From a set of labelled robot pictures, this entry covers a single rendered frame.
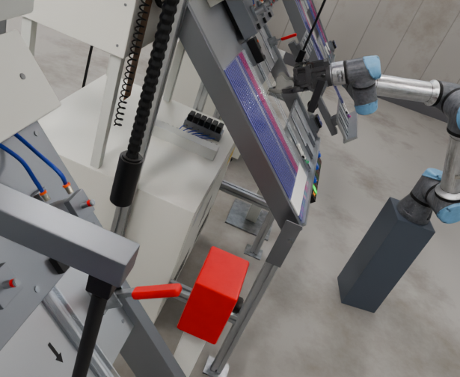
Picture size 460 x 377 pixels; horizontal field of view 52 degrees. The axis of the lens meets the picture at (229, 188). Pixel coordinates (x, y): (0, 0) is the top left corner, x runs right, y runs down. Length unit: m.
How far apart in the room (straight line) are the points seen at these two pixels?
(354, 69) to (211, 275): 0.84
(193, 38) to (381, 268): 1.46
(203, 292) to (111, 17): 0.75
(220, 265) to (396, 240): 1.26
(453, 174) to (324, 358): 0.92
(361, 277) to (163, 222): 1.13
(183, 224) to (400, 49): 4.36
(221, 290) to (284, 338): 1.11
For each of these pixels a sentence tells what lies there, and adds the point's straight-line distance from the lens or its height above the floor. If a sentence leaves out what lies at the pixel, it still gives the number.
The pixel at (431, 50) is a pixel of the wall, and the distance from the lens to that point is 5.64.
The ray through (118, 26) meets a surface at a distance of 1.33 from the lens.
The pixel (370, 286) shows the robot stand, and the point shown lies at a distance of 2.37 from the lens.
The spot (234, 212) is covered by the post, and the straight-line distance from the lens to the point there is 2.60.
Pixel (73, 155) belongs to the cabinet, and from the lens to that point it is 1.58.
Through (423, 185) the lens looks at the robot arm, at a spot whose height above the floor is 0.72.
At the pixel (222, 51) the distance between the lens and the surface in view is 1.36.
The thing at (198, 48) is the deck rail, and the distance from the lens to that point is 1.26.
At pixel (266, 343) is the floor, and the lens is 2.05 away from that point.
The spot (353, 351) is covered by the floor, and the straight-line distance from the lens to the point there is 2.26.
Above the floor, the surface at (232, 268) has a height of 0.78.
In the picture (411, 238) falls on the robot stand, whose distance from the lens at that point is 2.21.
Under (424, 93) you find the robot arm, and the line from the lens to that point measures 1.85.
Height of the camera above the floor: 1.50
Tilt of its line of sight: 32 degrees down
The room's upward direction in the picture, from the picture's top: 22 degrees clockwise
